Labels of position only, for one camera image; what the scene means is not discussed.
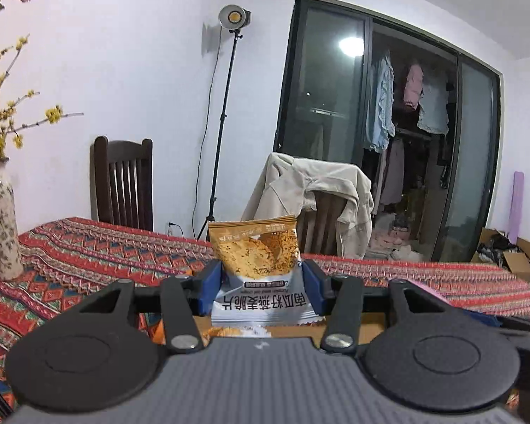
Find beige jacket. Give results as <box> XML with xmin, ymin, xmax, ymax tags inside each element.
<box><xmin>241</xmin><ymin>152</ymin><xmax>375</xmax><ymax>260</ymax></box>

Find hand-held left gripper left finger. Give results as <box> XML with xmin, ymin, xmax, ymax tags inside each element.
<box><xmin>48</xmin><ymin>260</ymin><xmax>224</xmax><ymax>355</ymax></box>

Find orange and white snack packet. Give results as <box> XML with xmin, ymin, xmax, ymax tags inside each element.
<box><xmin>207</xmin><ymin>214</ymin><xmax>321</xmax><ymax>326</ymax></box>

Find dark wooden chair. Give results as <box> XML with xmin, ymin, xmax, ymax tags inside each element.
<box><xmin>90</xmin><ymin>136</ymin><xmax>154</xmax><ymax>233</ymax></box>

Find pile of pale clothes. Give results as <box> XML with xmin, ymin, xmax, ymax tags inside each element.
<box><xmin>371</xmin><ymin>223</ymin><xmax>425</xmax><ymax>262</ymax></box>

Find black light cable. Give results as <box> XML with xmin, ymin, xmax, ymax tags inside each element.
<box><xmin>192</xmin><ymin>37</ymin><xmax>222</xmax><ymax>231</ymax></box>

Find sliding glass door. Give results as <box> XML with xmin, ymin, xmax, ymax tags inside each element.
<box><xmin>273</xmin><ymin>0</ymin><xmax>502</xmax><ymax>264</ymax></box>

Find studio light on stand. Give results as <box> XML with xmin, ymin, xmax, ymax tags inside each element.
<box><xmin>196</xmin><ymin>4</ymin><xmax>253</xmax><ymax>242</ymax></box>

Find light blue hanging garment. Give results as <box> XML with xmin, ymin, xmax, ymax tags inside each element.
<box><xmin>417</xmin><ymin>77</ymin><xmax>451</xmax><ymax>136</ymax></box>

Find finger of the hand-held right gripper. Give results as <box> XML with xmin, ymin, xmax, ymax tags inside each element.
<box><xmin>437</xmin><ymin>302</ymin><xmax>530</xmax><ymax>346</ymax></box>

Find open brown cardboard box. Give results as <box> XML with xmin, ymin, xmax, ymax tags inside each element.
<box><xmin>470</xmin><ymin>228</ymin><xmax>530</xmax><ymax>284</ymax></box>

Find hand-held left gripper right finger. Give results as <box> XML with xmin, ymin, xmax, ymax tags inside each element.
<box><xmin>302</xmin><ymin>258</ymin><xmax>471</xmax><ymax>355</ymax></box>

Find patterned red tablecloth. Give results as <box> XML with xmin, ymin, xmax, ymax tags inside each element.
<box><xmin>0</xmin><ymin>216</ymin><xmax>530</xmax><ymax>424</ymax></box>

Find floral ceramic vase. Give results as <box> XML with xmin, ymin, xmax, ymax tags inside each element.
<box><xmin>0</xmin><ymin>159</ymin><xmax>25</xmax><ymax>282</ymax></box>

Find mauve hanging clothes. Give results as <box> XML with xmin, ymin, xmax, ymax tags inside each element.
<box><xmin>377</xmin><ymin>139</ymin><xmax>408</xmax><ymax>207</ymax></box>

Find blue denim shirt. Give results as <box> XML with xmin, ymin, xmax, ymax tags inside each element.
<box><xmin>364</xmin><ymin>51</ymin><xmax>396</xmax><ymax>154</ymax></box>

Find purple rolled mat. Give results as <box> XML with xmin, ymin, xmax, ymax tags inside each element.
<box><xmin>508</xmin><ymin>171</ymin><xmax>526</xmax><ymax>246</ymax></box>

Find pink hanging garment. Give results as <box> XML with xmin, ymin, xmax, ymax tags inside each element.
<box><xmin>402</xmin><ymin>64</ymin><xmax>425</xmax><ymax>112</ymax></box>

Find wooden chair under jacket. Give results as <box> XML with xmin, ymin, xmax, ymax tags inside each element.
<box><xmin>297</xmin><ymin>192</ymin><xmax>351</xmax><ymax>255</ymax></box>

